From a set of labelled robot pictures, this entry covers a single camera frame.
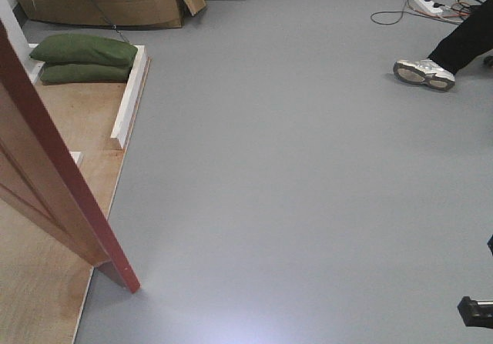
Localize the brown wooden door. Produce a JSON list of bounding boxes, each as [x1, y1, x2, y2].
[[1, 28, 140, 292]]

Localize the white wooden side rail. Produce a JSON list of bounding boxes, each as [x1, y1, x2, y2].
[[110, 45, 150, 150]]

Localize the upper green sandbag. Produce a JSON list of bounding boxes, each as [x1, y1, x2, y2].
[[30, 33, 138, 67]]

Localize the green sandbag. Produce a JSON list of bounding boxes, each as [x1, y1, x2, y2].
[[30, 33, 138, 67], [40, 64, 131, 84]]

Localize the black trouser leg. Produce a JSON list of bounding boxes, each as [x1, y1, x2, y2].
[[428, 0, 492, 75]]

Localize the white grey sneaker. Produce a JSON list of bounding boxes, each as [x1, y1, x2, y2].
[[393, 59, 455, 92]]

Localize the white door frame panel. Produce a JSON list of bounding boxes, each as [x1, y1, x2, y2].
[[1, 0, 43, 84]]

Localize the lower green sandbag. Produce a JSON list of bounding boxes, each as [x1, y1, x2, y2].
[[40, 64, 131, 84]]

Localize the white triangular wooden brace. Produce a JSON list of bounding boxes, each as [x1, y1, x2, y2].
[[70, 151, 84, 167]]

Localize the white power strip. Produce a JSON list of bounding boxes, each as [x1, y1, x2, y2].
[[413, 0, 443, 16]]

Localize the black robot part right edge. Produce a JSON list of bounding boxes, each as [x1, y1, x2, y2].
[[488, 235, 493, 253]]

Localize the black cable with chain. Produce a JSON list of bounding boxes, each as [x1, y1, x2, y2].
[[82, 0, 136, 45]]

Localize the tangled cables near strip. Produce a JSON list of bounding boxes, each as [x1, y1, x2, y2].
[[441, 0, 490, 25]]

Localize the brown cardboard box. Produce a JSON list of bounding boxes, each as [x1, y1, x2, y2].
[[18, 0, 206, 28]]

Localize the plywood door base board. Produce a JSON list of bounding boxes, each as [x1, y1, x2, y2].
[[1, 82, 127, 343]]

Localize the office chair caster wheel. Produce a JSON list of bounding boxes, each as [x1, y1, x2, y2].
[[483, 55, 493, 68]]

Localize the black robot part lower right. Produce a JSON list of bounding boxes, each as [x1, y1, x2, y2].
[[458, 296, 492, 329]]

